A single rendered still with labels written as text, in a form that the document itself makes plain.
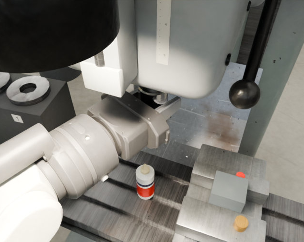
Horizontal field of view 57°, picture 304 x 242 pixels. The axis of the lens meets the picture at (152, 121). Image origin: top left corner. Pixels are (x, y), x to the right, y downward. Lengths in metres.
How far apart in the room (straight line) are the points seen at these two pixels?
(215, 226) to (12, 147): 0.36
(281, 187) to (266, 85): 1.19
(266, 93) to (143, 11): 0.63
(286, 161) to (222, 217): 1.56
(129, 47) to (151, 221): 0.46
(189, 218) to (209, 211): 0.04
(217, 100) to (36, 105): 0.47
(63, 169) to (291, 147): 1.95
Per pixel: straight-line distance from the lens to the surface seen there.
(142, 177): 0.59
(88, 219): 0.66
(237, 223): 0.52
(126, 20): 0.24
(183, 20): 0.24
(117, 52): 0.24
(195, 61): 0.26
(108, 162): 0.35
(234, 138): 0.82
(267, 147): 2.10
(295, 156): 2.12
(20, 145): 0.32
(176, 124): 0.83
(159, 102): 0.41
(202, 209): 0.54
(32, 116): 0.62
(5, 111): 0.66
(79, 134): 0.34
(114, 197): 0.67
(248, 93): 0.28
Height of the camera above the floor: 1.51
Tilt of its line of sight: 46 degrees down
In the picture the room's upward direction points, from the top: straight up
